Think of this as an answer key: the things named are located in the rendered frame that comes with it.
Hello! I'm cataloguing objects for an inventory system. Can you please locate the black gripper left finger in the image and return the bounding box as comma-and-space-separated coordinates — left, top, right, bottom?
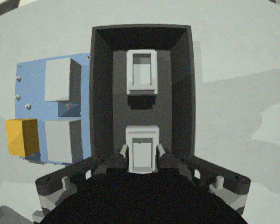
35, 144, 129, 216

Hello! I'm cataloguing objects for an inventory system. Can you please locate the yellow block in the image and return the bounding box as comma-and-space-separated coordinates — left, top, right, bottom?
6, 119, 40, 157

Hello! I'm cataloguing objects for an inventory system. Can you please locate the white block with rectangular pocket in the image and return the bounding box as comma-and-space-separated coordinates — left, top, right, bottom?
127, 50, 158, 96
126, 126, 159, 174

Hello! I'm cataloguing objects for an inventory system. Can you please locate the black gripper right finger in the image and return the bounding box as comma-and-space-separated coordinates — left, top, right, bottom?
156, 144, 251, 215

